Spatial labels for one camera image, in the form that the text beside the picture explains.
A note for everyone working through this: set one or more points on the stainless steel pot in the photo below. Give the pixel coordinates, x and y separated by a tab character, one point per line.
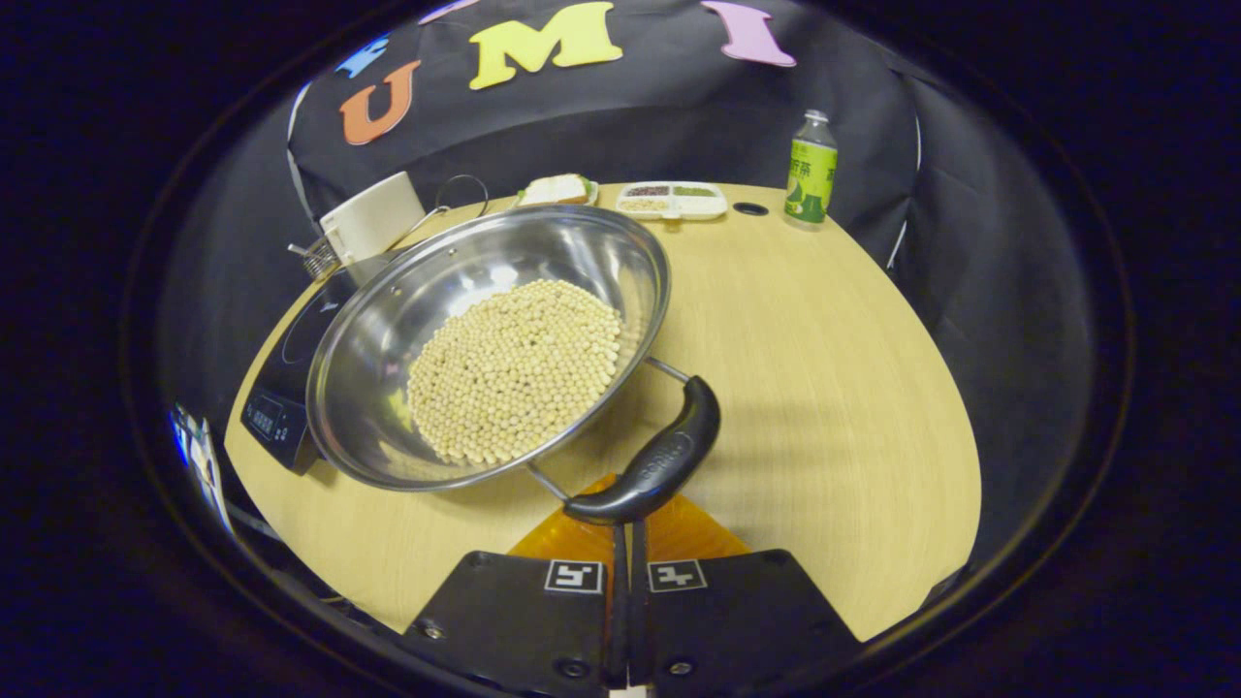
436	281

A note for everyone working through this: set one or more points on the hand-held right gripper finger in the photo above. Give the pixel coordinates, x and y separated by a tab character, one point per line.
619	620
640	620

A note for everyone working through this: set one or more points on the white bread sandwich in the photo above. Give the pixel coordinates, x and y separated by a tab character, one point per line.
555	189

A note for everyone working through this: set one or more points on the metal mesh holder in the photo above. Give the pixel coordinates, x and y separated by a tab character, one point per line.
318	260

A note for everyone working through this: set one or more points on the black table grommet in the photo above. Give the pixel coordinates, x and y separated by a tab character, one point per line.
749	208

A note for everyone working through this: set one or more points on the white divided grain dish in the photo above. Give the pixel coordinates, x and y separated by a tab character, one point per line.
713	204

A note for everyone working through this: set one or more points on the black induction cooktop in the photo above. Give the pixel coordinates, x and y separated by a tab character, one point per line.
281	388

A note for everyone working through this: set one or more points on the green plate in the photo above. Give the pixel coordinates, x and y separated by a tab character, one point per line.
592	199

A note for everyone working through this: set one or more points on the pile of soybeans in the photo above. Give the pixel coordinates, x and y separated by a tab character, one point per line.
514	368

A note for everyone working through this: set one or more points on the green label drink bottle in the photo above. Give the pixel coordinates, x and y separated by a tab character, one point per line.
810	179

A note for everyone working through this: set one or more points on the white toaster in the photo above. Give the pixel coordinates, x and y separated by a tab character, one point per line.
373	218

